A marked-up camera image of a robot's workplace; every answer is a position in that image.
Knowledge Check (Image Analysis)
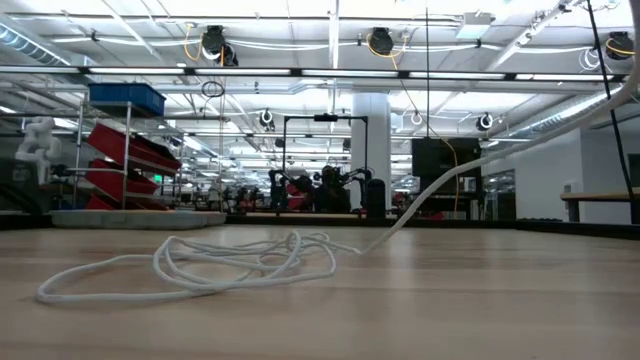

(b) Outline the white cord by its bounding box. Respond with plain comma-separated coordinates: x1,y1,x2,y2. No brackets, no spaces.
34,0,640,306

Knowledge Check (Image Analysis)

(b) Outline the person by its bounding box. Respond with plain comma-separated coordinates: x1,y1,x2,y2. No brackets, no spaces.
313,165,352,213

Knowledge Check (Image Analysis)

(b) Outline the red background box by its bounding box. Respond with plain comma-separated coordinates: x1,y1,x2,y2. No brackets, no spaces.
285,183,306,211

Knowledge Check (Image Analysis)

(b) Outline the black cylindrical bin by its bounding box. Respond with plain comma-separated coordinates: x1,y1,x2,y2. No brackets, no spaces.
366,178,388,219

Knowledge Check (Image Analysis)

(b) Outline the white building pillar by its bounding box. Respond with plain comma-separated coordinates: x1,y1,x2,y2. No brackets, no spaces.
351,91,393,211

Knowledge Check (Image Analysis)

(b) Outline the black equipment cabinet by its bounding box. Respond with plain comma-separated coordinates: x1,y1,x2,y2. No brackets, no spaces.
410,137,484,220

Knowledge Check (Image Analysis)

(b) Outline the thin vertical pole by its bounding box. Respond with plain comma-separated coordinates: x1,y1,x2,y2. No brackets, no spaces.
424,7,430,139

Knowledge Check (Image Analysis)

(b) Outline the dark glass door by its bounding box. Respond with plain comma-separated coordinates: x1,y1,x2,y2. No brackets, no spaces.
482,168,517,221

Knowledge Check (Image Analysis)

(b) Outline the grey open tool case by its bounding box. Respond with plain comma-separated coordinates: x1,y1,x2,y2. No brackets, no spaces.
49,209,227,231

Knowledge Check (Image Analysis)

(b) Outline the metal shelf rack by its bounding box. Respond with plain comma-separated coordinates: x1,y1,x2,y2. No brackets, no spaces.
64,99,187,211

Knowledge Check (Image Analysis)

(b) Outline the red shelf bin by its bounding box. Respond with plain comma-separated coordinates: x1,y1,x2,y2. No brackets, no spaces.
83,158,160,201
87,123,183,172
84,194,171,212

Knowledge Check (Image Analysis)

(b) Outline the blue plastic bin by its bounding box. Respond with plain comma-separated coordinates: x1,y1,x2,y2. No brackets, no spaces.
88,82,167,117

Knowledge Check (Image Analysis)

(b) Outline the white ceiling box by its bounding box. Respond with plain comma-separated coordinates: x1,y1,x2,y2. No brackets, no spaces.
455,11,497,41

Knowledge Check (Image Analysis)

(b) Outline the wooden desk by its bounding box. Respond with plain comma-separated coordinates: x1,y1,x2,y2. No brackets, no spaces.
559,187,640,225

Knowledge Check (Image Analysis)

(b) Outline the black rig strut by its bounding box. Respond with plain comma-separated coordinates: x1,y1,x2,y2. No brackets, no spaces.
585,0,636,221

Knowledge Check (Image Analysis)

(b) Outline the black gantry frame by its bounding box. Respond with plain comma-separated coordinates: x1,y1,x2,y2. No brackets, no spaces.
282,113,370,174

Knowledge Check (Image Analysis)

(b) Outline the yellow hanging cord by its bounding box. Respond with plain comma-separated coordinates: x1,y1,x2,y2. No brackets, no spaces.
366,33,461,215

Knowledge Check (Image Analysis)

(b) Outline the hanging coiled black cable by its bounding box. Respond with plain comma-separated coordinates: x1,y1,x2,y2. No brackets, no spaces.
201,79,226,99

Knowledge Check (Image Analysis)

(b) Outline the black ceiling cable reel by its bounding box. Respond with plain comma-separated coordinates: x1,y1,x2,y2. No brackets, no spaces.
366,26,397,57
201,24,240,68
604,30,637,61

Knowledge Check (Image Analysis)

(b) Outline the long ceiling light rail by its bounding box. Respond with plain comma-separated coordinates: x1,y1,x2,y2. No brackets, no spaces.
0,64,640,84

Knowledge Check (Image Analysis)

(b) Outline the silver air duct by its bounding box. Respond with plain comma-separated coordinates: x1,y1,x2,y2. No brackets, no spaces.
0,22,71,67
509,82,640,137

